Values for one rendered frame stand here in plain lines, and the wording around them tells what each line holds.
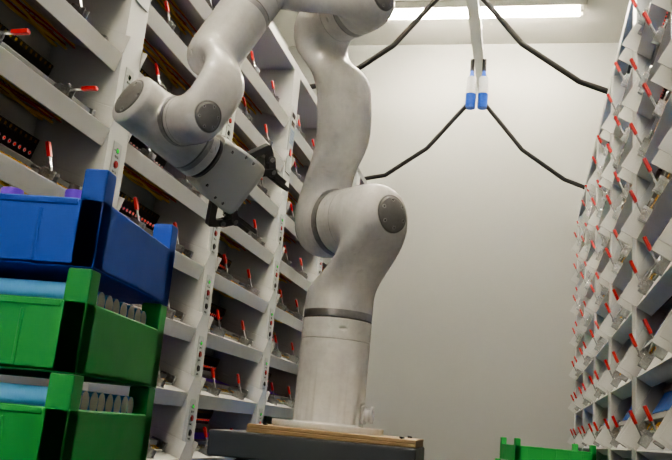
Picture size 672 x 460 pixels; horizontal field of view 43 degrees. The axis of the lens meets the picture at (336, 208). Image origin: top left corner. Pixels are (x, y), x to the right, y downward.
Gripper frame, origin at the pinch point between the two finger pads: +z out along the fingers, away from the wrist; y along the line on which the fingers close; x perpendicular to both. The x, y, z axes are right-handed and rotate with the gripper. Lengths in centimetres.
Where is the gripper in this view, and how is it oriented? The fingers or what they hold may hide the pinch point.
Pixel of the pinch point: (265, 206)
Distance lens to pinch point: 146.0
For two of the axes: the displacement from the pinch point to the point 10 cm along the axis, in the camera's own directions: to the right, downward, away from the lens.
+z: 6.0, 5.2, 6.1
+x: 5.3, 3.1, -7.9
